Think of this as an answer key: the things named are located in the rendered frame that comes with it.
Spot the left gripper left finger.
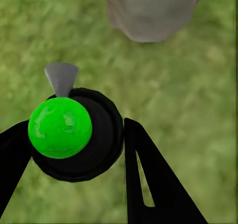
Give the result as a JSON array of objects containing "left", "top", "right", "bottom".
[{"left": 0, "top": 120, "right": 31, "bottom": 218}]

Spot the pesticide atomizer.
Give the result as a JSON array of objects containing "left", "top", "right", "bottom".
[{"left": 28, "top": 63, "right": 124, "bottom": 183}]

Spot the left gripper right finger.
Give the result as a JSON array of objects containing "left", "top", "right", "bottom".
[{"left": 124, "top": 118, "right": 208, "bottom": 224}]

